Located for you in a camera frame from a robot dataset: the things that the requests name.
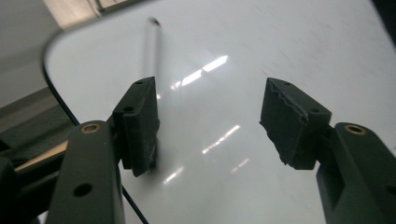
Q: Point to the white marker pen black cap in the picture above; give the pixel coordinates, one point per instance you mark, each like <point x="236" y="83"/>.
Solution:
<point x="152" y="49"/>

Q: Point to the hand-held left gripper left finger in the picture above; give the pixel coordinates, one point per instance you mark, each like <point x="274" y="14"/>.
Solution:
<point x="93" y="161"/>

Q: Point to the white whiteboard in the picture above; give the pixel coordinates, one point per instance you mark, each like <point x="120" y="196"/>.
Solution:
<point x="233" y="37"/>

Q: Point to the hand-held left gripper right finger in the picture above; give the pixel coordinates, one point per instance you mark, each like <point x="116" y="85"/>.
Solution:
<point x="351" y="168"/>

